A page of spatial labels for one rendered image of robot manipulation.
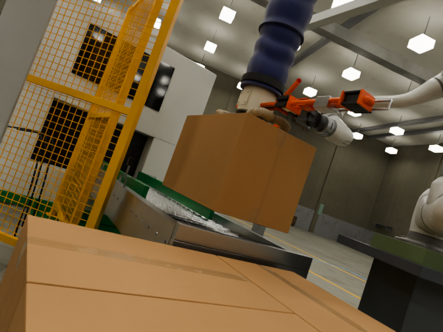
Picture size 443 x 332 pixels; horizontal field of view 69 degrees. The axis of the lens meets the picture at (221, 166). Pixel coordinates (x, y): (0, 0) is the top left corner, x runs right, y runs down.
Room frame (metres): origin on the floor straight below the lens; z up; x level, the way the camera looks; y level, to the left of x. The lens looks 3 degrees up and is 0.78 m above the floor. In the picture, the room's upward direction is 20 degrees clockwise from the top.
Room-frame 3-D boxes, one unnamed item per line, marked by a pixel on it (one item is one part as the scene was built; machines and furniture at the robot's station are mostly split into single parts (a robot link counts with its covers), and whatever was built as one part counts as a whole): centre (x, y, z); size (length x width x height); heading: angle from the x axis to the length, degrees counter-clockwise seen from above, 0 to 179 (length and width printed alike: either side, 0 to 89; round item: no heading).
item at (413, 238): (1.42, -0.94, 0.84); 0.22 x 0.18 x 0.06; 17
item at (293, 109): (1.39, -0.19, 1.21); 0.10 x 0.08 x 0.06; 120
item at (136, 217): (2.14, 0.66, 0.50); 2.31 x 0.05 x 0.19; 31
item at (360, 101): (1.08, -0.36, 1.20); 0.08 x 0.07 x 0.05; 30
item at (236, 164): (1.59, -0.05, 0.88); 0.60 x 0.40 x 0.40; 30
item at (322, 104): (1.20, -0.30, 1.20); 0.07 x 0.07 x 0.04; 30
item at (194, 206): (2.75, 0.34, 0.60); 1.60 x 0.11 x 0.09; 31
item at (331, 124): (1.50, -0.39, 1.21); 0.09 x 0.06 x 0.09; 31
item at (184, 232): (1.31, -0.22, 0.58); 0.70 x 0.03 x 0.06; 121
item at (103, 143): (2.61, 1.06, 1.05); 1.17 x 0.10 x 2.10; 31
